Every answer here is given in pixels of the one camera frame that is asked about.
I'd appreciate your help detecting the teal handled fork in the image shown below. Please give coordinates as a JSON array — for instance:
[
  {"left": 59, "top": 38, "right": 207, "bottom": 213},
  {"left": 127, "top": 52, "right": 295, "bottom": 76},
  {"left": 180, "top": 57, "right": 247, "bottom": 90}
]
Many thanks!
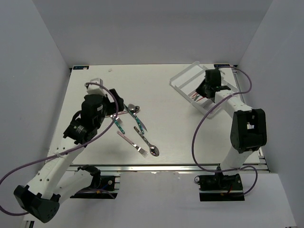
[{"left": 110, "top": 114, "right": 125, "bottom": 134}]

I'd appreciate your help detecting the white cutlery tray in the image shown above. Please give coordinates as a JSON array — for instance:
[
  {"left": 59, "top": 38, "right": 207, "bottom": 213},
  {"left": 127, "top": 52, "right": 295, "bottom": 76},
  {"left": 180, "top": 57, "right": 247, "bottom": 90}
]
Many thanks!
[{"left": 170, "top": 61, "right": 238, "bottom": 114}]

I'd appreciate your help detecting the pink handled fork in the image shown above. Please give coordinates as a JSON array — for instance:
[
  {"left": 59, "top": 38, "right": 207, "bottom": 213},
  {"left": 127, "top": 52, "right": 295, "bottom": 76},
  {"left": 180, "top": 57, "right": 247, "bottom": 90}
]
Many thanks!
[{"left": 116, "top": 131, "right": 148, "bottom": 157}]

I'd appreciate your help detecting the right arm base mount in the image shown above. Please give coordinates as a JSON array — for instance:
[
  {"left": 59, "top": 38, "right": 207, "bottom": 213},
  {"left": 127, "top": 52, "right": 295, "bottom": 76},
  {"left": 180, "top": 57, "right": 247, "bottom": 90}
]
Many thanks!
[{"left": 194, "top": 173, "right": 245, "bottom": 202}]

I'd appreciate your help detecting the black handled spoon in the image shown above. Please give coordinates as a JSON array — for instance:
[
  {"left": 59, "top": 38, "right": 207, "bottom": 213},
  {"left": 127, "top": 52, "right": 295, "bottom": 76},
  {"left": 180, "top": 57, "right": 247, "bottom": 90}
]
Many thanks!
[{"left": 133, "top": 126, "right": 160, "bottom": 157}]

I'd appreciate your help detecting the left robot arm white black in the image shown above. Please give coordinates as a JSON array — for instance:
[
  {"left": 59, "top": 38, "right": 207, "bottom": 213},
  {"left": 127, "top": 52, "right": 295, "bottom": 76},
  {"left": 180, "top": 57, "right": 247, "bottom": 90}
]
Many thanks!
[{"left": 14, "top": 88, "right": 124, "bottom": 223}]

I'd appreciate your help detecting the teal handled spoon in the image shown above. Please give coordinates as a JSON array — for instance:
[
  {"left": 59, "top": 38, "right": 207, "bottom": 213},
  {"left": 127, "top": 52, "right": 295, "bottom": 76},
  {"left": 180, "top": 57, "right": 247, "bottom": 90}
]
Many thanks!
[{"left": 124, "top": 104, "right": 144, "bottom": 134}]

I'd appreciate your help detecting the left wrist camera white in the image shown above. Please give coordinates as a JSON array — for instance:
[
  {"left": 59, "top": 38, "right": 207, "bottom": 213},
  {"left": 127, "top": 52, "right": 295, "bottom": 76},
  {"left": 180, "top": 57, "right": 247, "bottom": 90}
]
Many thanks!
[{"left": 85, "top": 78, "right": 105, "bottom": 96}]

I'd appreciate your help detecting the pink handled spoon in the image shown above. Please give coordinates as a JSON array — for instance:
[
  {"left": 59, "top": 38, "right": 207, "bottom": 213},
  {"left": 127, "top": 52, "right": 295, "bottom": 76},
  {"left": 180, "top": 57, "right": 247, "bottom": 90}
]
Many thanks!
[{"left": 118, "top": 105, "right": 140, "bottom": 115}]

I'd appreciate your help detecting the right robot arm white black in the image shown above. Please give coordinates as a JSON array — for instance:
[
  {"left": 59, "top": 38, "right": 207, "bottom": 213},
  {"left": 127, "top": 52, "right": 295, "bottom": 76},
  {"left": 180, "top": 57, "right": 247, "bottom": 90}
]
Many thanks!
[{"left": 196, "top": 68, "right": 267, "bottom": 190}]

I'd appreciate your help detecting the teal handled knife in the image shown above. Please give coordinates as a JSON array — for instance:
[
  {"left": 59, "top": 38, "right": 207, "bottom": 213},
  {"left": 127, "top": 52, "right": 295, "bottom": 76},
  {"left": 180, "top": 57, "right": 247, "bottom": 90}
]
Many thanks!
[{"left": 132, "top": 113, "right": 147, "bottom": 132}]

